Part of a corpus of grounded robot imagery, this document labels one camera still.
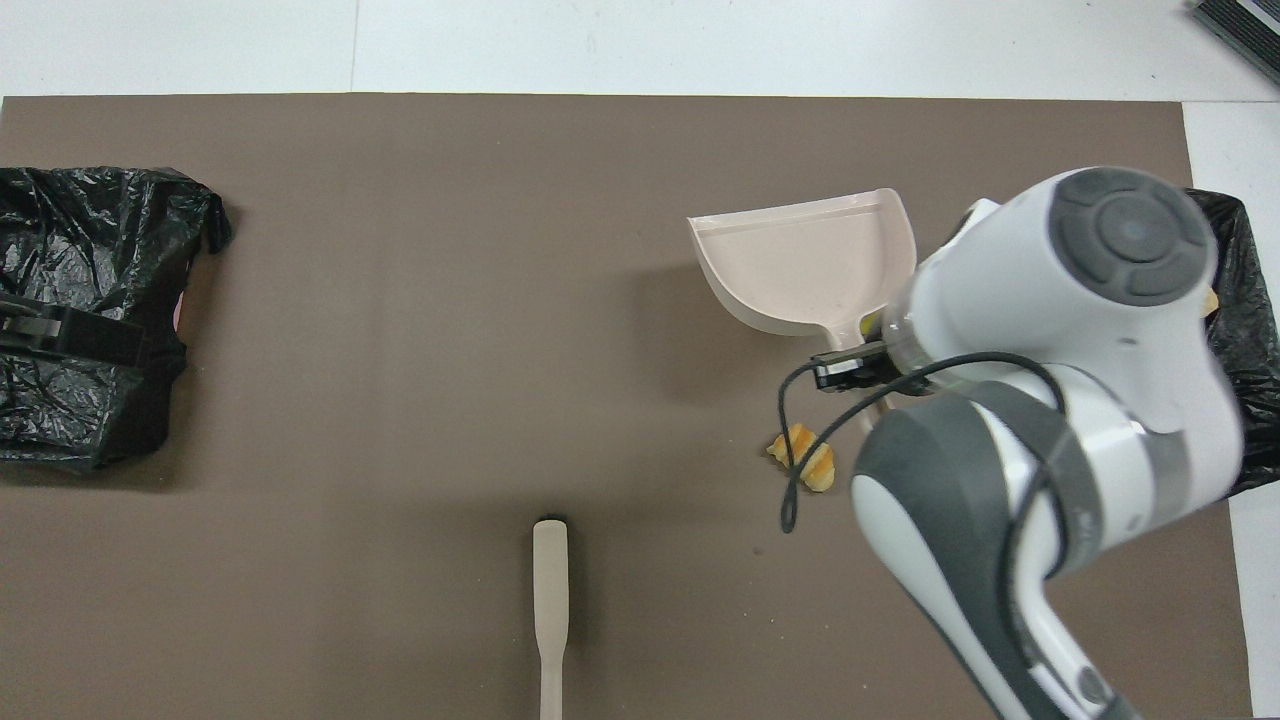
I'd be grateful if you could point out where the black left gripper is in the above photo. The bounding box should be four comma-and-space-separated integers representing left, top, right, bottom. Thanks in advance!
0, 295, 151, 367

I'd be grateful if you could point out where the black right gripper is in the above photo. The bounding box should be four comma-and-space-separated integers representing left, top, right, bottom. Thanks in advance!
810, 338, 906, 396

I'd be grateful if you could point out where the beige plastic dustpan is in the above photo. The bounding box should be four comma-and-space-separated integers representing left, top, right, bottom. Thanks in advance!
686, 187, 919, 433

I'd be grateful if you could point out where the beige hand brush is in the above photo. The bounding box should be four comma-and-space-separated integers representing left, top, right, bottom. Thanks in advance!
532, 516, 570, 720

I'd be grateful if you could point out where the black trash bag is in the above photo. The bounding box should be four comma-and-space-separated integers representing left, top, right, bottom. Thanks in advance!
0, 165, 234, 471
1185, 187, 1280, 501

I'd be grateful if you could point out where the striped croissant toy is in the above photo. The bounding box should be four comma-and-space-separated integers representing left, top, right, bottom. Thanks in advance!
766, 422, 837, 494

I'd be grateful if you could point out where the brown paper table mat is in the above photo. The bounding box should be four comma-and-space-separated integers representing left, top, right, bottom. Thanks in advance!
0, 93, 1253, 720

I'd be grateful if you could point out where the dark grey ribbed box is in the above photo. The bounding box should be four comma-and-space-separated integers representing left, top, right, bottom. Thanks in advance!
1190, 0, 1280, 87

